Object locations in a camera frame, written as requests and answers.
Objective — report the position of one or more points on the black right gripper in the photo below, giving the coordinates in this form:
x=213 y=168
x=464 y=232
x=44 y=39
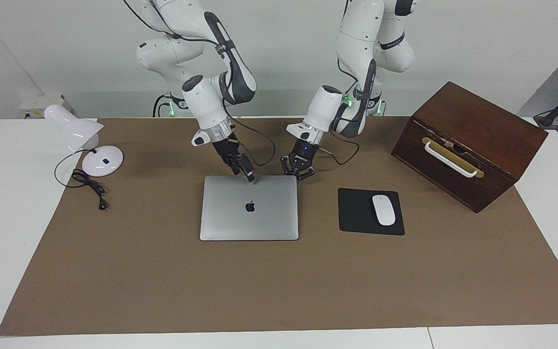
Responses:
x=228 y=151

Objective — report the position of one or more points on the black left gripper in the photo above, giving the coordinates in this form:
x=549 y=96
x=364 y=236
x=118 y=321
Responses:
x=304 y=152

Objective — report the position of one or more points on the silver grey laptop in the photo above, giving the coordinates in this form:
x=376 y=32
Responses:
x=250 y=218

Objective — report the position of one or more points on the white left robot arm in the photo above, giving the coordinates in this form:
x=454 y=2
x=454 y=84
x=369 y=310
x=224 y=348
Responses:
x=356 y=48

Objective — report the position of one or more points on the black mouse pad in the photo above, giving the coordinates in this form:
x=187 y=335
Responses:
x=356 y=213

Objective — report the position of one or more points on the white computer mouse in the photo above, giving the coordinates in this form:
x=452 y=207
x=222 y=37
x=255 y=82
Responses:
x=383 y=210

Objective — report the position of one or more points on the brown table mat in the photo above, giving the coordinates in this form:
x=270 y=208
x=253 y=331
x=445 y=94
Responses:
x=279 y=286

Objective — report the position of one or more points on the white desk lamp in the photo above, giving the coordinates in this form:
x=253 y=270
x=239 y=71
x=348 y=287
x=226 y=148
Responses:
x=73 y=126

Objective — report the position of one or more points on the dark brown wooden box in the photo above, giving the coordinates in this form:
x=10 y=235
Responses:
x=482 y=126

